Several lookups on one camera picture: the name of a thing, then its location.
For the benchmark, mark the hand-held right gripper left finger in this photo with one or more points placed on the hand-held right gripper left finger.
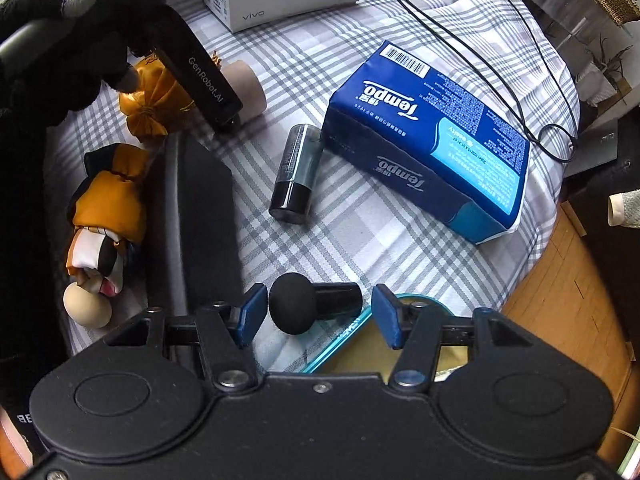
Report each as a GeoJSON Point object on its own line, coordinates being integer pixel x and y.
{"type": "Point", "coordinates": [252, 306]}

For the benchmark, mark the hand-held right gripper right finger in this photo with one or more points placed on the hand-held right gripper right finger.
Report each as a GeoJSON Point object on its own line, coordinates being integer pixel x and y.
{"type": "Point", "coordinates": [389, 315]}

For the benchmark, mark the black makeup puff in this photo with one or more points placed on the black makeup puff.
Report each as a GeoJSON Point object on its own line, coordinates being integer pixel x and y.
{"type": "Point", "coordinates": [292, 305]}

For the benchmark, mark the gold tin tray teal rim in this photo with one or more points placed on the gold tin tray teal rim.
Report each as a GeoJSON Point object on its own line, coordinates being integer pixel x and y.
{"type": "Point", "coordinates": [360, 355]}

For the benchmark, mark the orange satin pouch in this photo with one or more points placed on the orange satin pouch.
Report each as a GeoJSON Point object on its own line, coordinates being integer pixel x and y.
{"type": "Point", "coordinates": [150, 95]}

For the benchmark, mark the orange doll figure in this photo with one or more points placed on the orange doll figure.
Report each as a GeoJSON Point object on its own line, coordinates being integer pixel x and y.
{"type": "Point", "coordinates": [110, 195]}

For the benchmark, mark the person's left hand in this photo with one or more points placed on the person's left hand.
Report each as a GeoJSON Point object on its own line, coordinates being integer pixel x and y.
{"type": "Point", "coordinates": [50, 85]}

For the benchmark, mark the cardboard tube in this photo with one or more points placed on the cardboard tube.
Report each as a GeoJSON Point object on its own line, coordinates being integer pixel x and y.
{"type": "Point", "coordinates": [247, 85]}

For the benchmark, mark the black oblong case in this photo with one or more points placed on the black oblong case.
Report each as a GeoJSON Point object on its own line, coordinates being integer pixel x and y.
{"type": "Point", "coordinates": [200, 220]}

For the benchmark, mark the dark cylindrical bottle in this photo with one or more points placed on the dark cylindrical bottle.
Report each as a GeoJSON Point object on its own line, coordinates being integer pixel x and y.
{"type": "Point", "coordinates": [295, 175]}

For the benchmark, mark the blue tissue pack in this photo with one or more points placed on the blue tissue pack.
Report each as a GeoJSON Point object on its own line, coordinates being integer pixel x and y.
{"type": "Point", "coordinates": [425, 150]}

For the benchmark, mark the mint green sweater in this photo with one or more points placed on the mint green sweater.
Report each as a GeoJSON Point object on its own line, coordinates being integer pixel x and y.
{"type": "Point", "coordinates": [622, 210]}

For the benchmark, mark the potted plant white pot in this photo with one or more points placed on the potted plant white pot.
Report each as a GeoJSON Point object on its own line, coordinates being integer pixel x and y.
{"type": "Point", "coordinates": [597, 80]}

